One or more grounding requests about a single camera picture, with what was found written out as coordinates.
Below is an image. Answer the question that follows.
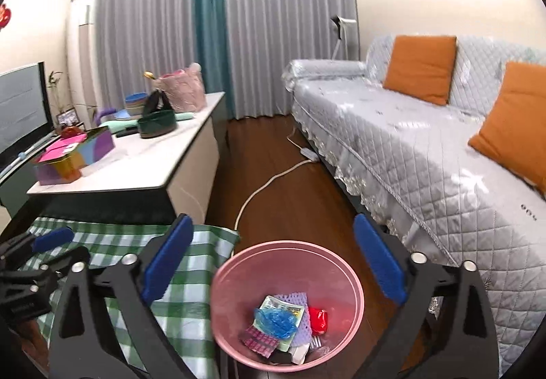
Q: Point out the maroon patterned packet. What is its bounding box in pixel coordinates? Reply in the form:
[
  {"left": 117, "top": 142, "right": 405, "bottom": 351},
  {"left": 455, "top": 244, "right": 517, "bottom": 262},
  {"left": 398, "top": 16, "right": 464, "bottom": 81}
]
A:
[{"left": 239, "top": 325, "right": 280, "bottom": 358}]

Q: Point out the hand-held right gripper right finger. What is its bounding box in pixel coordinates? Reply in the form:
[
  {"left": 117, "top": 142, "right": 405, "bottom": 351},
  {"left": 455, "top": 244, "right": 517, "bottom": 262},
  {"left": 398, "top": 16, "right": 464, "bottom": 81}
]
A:
[{"left": 353, "top": 213, "right": 500, "bottom": 379}]

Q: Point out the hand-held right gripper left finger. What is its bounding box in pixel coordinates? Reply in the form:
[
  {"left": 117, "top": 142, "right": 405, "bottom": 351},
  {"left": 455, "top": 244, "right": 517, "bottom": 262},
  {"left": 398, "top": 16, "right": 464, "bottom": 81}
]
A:
[{"left": 48, "top": 213, "right": 201, "bottom": 379}]

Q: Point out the red plastic bag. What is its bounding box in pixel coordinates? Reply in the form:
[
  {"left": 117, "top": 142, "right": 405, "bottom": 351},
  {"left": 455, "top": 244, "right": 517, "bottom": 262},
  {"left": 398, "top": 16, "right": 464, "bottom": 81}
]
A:
[{"left": 308, "top": 306, "right": 329, "bottom": 335}]

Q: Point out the blue plastic bag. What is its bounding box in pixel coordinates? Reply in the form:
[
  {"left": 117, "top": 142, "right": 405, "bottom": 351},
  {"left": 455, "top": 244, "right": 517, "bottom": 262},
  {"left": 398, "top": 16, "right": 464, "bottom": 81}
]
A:
[{"left": 255, "top": 306, "right": 299, "bottom": 341}]

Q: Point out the white floor stand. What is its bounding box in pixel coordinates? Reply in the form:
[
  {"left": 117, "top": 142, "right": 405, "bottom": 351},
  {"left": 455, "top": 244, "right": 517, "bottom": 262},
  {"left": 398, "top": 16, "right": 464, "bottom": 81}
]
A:
[{"left": 330, "top": 15, "right": 357, "bottom": 61}]

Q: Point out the pink plastic bin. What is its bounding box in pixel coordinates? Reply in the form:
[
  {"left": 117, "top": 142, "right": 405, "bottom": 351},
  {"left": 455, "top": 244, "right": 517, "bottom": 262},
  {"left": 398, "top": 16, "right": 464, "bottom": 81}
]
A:
[{"left": 210, "top": 240, "right": 365, "bottom": 372}]

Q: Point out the colourful tin box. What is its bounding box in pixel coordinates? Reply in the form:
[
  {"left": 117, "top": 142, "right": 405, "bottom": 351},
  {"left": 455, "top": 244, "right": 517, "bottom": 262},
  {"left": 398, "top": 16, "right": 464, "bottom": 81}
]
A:
[{"left": 32, "top": 126, "right": 117, "bottom": 186}]

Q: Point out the green printed packet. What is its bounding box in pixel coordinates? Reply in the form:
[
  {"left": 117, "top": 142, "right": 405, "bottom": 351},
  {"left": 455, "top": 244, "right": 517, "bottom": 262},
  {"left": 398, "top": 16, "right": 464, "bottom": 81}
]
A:
[{"left": 254, "top": 296, "right": 305, "bottom": 333}]

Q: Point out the green checked tablecloth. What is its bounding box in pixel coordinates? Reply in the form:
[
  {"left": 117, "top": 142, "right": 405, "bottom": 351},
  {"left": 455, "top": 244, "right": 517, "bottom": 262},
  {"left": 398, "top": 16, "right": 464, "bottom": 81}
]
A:
[{"left": 19, "top": 217, "right": 242, "bottom": 379}]

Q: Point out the white standing air conditioner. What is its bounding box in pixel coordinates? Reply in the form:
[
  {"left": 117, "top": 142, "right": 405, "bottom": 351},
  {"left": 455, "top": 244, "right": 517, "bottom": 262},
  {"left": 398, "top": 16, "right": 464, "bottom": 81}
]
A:
[{"left": 67, "top": 0, "right": 101, "bottom": 115}]

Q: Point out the orange cushion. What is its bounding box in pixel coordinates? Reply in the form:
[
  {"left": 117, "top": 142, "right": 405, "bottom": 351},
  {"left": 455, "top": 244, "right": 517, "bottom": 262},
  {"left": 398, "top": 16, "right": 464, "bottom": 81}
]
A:
[
  {"left": 468, "top": 61, "right": 546, "bottom": 187},
  {"left": 383, "top": 35, "right": 458, "bottom": 107}
]

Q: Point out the white top coffee table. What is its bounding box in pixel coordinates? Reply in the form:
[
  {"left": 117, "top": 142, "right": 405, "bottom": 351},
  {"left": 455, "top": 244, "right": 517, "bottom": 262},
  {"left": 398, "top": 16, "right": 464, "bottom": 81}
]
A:
[{"left": 26, "top": 92, "right": 229, "bottom": 226}]

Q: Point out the teal curtain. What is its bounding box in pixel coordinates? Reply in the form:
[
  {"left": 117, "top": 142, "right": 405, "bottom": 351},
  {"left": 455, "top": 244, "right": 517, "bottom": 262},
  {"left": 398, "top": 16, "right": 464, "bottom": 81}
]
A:
[{"left": 194, "top": 0, "right": 237, "bottom": 119}]

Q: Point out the mint green cloth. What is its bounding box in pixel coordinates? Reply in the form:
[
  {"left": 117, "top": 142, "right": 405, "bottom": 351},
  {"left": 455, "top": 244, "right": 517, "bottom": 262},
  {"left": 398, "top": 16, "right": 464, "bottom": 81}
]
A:
[{"left": 102, "top": 111, "right": 197, "bottom": 134}]

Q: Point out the grey curtain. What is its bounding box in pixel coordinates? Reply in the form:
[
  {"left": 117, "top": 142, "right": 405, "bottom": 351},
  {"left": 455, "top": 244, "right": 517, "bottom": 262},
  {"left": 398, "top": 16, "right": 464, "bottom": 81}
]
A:
[
  {"left": 222, "top": 0, "right": 361, "bottom": 119},
  {"left": 87, "top": 0, "right": 201, "bottom": 115}
]

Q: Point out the dark green round tin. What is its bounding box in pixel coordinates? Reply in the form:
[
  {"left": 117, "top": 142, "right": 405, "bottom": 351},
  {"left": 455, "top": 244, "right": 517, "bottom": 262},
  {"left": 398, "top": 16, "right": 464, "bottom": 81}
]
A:
[{"left": 136, "top": 109, "right": 178, "bottom": 138}]

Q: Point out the sofa with grey quilted cover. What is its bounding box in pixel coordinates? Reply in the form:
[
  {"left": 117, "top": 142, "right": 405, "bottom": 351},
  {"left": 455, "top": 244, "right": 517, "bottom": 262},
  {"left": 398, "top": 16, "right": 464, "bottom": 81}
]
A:
[{"left": 282, "top": 34, "right": 546, "bottom": 358}]

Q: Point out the pink quilted bag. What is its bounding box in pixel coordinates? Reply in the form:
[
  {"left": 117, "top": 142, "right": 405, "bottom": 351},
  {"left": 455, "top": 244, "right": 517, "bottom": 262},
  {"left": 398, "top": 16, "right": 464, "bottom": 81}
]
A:
[{"left": 154, "top": 63, "right": 208, "bottom": 113}]

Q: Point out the white rod with blue tip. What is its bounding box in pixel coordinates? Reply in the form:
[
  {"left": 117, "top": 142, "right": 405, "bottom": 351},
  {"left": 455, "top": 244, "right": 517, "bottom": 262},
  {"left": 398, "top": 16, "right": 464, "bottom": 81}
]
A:
[{"left": 0, "top": 151, "right": 28, "bottom": 175}]

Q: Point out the photo frame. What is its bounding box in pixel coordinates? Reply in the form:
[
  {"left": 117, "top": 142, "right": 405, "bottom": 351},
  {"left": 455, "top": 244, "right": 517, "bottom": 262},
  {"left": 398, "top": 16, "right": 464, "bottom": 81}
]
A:
[{"left": 56, "top": 107, "right": 80, "bottom": 126}]

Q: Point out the white power cable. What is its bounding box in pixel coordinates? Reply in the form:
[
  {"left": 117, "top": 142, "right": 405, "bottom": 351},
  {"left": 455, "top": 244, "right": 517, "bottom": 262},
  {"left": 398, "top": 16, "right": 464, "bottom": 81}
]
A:
[{"left": 234, "top": 129, "right": 312, "bottom": 235}]

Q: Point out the bamboo plant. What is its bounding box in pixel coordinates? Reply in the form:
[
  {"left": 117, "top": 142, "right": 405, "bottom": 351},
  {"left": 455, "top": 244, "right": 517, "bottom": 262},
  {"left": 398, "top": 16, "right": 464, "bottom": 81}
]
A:
[{"left": 47, "top": 71, "right": 71, "bottom": 115}]

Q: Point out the stack of coloured bowls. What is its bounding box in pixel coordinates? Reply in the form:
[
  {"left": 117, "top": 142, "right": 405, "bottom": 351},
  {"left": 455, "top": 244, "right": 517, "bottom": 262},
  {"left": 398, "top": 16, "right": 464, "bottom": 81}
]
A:
[{"left": 124, "top": 93, "right": 150, "bottom": 115}]

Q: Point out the pink paper card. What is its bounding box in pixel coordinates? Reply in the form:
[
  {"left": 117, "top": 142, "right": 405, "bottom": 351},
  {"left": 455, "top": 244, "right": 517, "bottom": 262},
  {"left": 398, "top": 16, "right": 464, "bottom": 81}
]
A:
[{"left": 38, "top": 134, "right": 88, "bottom": 162}]

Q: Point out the television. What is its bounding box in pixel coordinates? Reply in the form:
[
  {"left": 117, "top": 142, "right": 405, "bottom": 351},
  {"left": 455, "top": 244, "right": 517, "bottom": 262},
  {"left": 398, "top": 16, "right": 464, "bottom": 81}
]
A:
[{"left": 0, "top": 61, "right": 54, "bottom": 168}]

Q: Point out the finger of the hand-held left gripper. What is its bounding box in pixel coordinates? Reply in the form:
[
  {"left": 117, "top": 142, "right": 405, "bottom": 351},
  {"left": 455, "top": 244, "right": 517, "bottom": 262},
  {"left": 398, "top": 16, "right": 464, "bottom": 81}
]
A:
[
  {"left": 40, "top": 246, "right": 91, "bottom": 278},
  {"left": 4, "top": 226, "right": 75, "bottom": 265}
]

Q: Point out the purple plastic scoop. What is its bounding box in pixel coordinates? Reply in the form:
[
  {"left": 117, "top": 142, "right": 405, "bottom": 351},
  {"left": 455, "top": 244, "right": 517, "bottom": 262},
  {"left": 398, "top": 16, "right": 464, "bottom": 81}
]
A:
[{"left": 95, "top": 107, "right": 117, "bottom": 126}]

